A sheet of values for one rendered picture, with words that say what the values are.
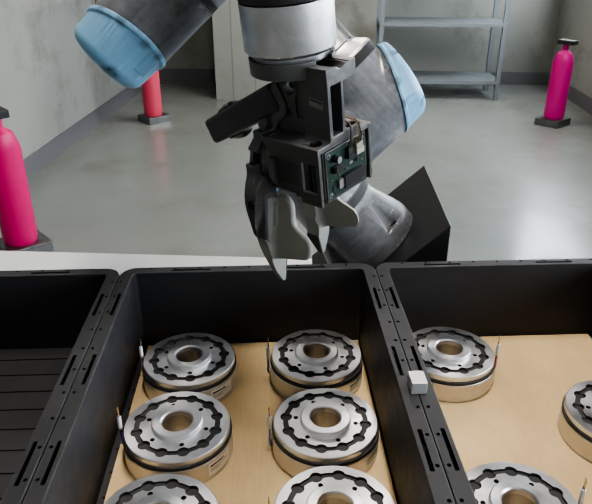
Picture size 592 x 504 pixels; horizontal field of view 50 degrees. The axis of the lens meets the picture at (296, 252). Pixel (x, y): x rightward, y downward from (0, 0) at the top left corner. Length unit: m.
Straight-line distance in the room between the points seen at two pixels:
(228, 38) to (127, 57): 5.24
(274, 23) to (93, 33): 0.17
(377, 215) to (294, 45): 0.48
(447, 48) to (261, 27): 6.20
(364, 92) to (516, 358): 0.40
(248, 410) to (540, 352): 0.36
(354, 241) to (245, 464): 0.41
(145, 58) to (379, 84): 0.40
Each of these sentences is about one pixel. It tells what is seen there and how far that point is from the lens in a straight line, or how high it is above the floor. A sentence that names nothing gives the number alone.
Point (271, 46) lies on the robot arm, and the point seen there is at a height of 1.21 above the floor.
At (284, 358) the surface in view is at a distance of 0.72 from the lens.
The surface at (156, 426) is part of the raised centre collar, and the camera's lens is 0.64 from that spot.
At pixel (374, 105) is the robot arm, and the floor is 1.08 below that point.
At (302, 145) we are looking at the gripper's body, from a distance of 0.52.
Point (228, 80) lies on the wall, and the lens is 5.87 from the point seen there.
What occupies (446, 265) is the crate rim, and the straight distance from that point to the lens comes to 0.78.
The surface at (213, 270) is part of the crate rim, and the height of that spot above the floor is 0.93.
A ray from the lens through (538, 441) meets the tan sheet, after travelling 0.71.
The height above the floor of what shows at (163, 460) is 0.86.
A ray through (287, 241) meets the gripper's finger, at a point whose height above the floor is 1.03.
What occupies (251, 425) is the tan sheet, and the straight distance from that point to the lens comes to 0.68.
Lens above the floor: 1.28
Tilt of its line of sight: 26 degrees down
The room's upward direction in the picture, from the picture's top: straight up
